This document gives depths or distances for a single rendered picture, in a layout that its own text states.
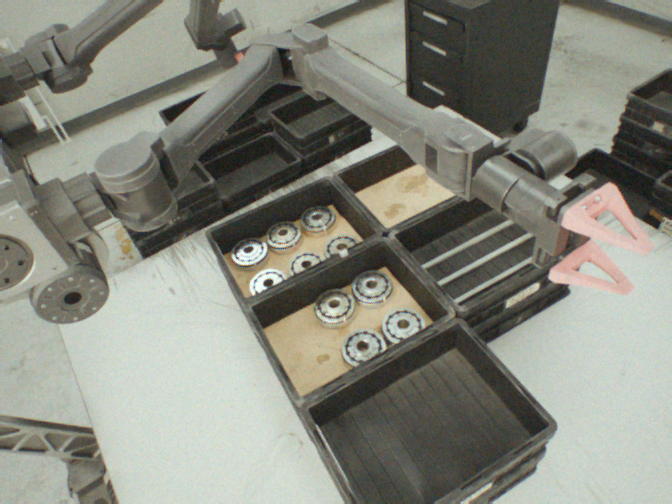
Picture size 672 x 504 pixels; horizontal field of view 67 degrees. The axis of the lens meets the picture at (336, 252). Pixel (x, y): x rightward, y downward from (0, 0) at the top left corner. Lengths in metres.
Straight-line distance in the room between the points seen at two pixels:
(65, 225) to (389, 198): 1.03
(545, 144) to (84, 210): 0.59
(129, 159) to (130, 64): 3.34
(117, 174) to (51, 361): 2.04
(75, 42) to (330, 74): 0.54
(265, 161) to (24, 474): 1.64
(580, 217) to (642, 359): 0.95
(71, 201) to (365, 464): 0.74
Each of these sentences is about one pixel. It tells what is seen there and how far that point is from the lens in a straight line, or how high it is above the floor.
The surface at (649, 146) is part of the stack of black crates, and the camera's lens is 2.60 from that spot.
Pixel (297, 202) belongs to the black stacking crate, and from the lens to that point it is 1.50.
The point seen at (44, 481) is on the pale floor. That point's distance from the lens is 2.41.
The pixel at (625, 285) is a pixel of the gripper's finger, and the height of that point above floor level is 1.43.
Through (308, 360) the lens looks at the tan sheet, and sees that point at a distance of 1.23.
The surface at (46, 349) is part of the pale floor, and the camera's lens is 2.76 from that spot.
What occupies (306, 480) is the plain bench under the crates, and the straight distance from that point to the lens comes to 1.26.
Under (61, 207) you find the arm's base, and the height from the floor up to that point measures 1.48.
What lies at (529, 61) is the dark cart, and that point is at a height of 0.49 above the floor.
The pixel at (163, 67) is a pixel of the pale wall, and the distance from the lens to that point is 4.14.
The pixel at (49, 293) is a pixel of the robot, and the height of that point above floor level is 1.17.
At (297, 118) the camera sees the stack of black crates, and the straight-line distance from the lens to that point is 2.59.
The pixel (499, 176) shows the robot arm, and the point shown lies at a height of 1.48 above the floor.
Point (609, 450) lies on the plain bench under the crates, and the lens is 1.34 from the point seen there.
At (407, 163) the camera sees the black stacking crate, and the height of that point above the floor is 0.85.
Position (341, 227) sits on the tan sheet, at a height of 0.83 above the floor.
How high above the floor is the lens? 1.88
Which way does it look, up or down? 47 degrees down
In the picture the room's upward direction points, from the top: 10 degrees counter-clockwise
